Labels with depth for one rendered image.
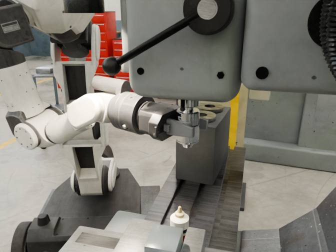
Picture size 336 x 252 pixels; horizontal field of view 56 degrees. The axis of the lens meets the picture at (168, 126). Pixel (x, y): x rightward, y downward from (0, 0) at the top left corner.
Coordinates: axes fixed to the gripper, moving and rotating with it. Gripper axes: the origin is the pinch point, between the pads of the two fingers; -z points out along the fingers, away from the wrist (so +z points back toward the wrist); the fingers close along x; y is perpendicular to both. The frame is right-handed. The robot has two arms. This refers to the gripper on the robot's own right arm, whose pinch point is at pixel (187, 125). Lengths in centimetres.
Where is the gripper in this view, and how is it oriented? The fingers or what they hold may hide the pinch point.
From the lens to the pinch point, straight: 63.3
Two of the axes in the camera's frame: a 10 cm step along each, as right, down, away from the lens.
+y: -0.1, 9.4, 3.4
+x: 5.6, -2.8, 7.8
